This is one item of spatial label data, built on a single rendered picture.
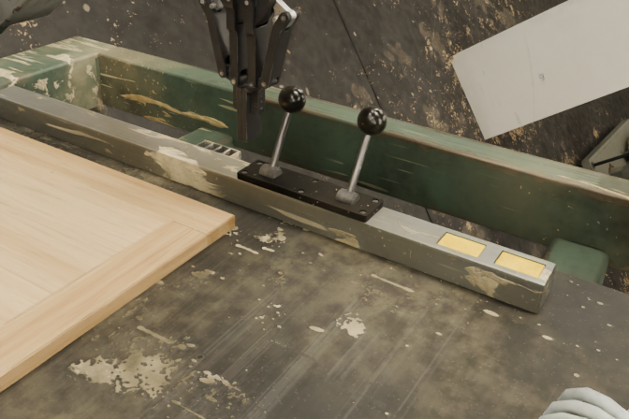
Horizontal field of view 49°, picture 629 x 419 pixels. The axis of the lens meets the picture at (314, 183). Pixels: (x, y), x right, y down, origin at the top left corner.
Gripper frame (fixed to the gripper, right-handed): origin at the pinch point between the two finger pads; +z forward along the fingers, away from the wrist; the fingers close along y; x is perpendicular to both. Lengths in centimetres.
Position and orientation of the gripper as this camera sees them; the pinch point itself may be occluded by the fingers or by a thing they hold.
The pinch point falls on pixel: (249, 111)
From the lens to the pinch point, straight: 85.9
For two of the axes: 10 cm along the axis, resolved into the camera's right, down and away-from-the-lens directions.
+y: 8.5, 2.8, -4.5
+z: -0.4, 8.8, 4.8
